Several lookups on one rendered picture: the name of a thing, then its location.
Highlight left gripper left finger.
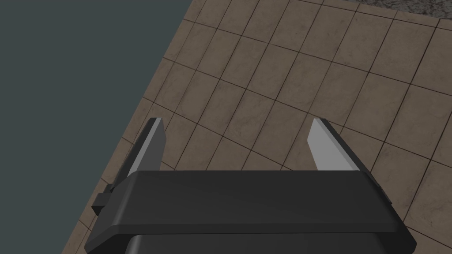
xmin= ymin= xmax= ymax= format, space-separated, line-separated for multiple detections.
xmin=112 ymin=117 xmax=166 ymax=187

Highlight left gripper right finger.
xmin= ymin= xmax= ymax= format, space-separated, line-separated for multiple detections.
xmin=307 ymin=118 xmax=372 ymax=177

